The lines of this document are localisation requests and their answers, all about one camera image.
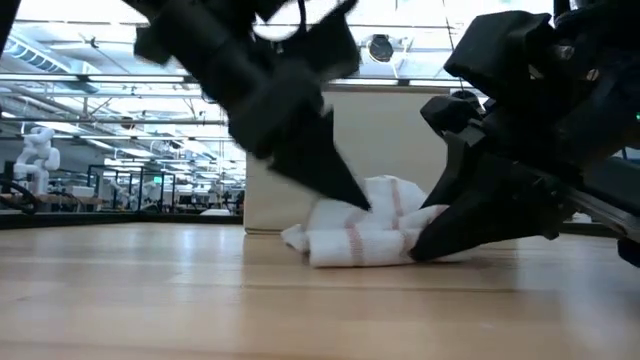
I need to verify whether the black aluminium table frame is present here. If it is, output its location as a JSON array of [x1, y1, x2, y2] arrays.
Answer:
[[0, 209, 626, 239]]

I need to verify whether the beige fabric storage box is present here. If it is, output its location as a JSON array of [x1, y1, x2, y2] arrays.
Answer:
[[243, 84, 451, 235]]

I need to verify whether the black curved hose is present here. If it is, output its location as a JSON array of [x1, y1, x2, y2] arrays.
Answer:
[[0, 179, 40, 215]]

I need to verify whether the white red-striped towel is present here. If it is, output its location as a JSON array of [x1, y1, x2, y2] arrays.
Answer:
[[280, 174, 474, 269]]

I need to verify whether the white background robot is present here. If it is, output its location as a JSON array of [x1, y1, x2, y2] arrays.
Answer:
[[12, 126, 62, 196]]

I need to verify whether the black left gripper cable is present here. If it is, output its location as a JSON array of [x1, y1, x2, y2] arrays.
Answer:
[[249, 0, 314, 44]]

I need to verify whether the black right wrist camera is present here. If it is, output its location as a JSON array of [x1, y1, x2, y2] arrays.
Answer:
[[419, 91, 485, 137]]

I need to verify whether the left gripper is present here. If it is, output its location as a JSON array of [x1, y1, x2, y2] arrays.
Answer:
[[227, 0, 374, 212]]

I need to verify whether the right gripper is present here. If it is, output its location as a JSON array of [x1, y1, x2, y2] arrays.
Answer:
[[409, 10, 604, 263]]

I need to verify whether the round black ceiling fixture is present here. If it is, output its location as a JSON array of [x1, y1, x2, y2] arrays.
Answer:
[[366, 33, 396, 64]]

